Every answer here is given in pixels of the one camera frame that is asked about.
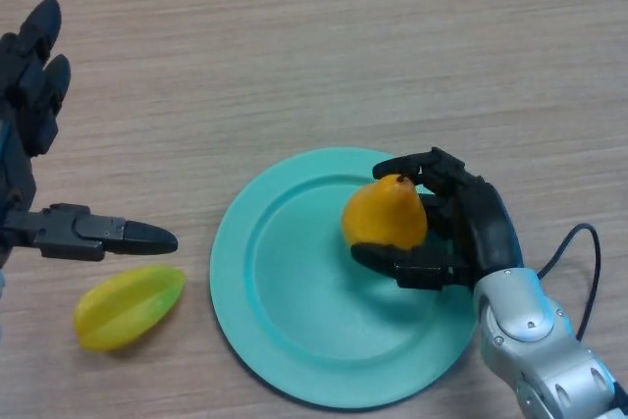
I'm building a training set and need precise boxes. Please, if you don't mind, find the teal green round plate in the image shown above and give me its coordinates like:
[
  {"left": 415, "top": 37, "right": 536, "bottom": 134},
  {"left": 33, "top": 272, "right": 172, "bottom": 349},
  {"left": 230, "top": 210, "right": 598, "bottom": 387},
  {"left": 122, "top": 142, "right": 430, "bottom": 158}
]
[{"left": 209, "top": 146, "right": 485, "bottom": 410}]

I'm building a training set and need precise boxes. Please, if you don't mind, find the yellow orange pear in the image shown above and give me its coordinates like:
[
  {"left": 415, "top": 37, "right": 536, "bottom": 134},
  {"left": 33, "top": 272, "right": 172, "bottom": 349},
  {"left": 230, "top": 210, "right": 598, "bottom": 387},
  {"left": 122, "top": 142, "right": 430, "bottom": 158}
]
[{"left": 341, "top": 173, "right": 429, "bottom": 248}]

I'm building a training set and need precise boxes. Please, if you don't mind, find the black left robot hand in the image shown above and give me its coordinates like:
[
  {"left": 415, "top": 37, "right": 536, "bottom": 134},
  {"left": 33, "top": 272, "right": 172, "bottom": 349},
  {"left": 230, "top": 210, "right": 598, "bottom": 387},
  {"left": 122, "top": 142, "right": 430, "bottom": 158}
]
[{"left": 0, "top": 0, "right": 179, "bottom": 268}]

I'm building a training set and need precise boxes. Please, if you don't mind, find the yellow green starfruit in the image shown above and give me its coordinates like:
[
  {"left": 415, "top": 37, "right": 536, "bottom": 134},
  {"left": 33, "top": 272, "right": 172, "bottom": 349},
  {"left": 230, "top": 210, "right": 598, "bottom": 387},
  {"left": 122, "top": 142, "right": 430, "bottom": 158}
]
[{"left": 73, "top": 265, "right": 187, "bottom": 353}]

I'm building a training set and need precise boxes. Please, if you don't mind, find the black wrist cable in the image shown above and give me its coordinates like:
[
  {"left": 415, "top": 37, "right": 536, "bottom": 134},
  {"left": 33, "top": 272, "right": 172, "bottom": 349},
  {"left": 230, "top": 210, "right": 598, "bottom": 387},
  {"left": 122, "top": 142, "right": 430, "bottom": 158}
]
[{"left": 537, "top": 223, "right": 602, "bottom": 341}]

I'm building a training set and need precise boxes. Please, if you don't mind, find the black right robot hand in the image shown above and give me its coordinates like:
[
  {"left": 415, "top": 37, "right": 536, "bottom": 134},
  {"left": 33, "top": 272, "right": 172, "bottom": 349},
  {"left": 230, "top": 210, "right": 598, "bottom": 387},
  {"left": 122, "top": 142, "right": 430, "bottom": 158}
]
[{"left": 350, "top": 146, "right": 524, "bottom": 292}]

